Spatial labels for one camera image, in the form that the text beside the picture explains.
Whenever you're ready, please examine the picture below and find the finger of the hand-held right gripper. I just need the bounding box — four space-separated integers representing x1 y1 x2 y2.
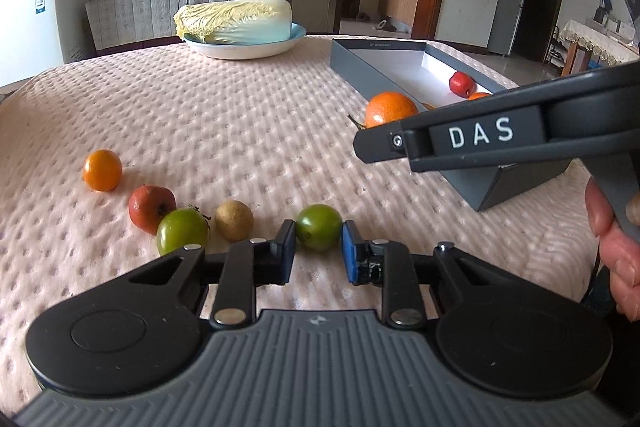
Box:
353 116 436 165

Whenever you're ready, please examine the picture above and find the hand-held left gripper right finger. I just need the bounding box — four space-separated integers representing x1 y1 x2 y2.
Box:
341 221 506 333

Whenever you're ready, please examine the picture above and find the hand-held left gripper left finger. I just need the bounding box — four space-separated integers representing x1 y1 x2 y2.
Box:
127 219 298 333

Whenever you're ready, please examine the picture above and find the orange tangerine with stem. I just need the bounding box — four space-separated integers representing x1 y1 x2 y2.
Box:
348 91 420 130

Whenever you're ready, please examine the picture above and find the round green tomato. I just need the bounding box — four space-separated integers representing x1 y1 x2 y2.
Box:
295 204 344 253

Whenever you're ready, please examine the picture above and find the brown longan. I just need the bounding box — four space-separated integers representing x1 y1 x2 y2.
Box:
215 200 255 243

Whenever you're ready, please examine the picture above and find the grey cardboard box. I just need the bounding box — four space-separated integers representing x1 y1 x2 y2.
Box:
330 36 573 212

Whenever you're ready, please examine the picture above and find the small red apple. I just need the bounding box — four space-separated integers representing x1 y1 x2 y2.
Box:
448 71 476 96
128 185 177 236

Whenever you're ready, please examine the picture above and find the green tomato with stem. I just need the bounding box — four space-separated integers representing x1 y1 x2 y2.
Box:
156 206 213 257

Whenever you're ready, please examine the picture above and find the person's right hand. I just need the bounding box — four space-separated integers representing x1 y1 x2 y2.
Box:
586 181 640 323

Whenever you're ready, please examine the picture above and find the dining table with lace cloth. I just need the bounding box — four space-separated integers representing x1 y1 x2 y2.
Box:
557 19 640 78

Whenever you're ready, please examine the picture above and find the pink textured table cover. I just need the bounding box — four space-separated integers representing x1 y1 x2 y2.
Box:
0 34 608 418

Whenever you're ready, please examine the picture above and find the light blue plate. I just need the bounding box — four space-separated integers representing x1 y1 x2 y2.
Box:
182 22 307 60

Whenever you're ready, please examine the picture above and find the napa cabbage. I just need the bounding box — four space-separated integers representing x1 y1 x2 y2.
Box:
173 0 294 46

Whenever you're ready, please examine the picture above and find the white lace cabinet cover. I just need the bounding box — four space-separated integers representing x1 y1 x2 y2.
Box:
85 0 293 52

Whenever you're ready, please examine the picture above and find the white chest freezer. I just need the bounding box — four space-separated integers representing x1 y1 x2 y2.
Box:
0 0 91 90

